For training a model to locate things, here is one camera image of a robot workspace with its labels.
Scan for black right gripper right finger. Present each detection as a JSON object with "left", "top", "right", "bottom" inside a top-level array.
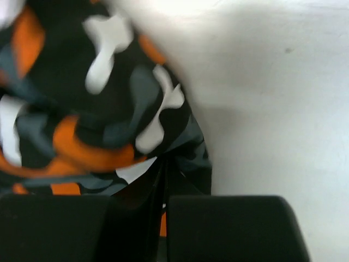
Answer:
[{"left": 167, "top": 196, "right": 310, "bottom": 261}]

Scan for orange camouflage shorts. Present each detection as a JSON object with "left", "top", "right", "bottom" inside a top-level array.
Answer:
[{"left": 0, "top": 0, "right": 213, "bottom": 237}]

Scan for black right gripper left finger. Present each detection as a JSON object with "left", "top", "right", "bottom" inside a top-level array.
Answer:
[{"left": 1, "top": 195, "right": 115, "bottom": 261}]

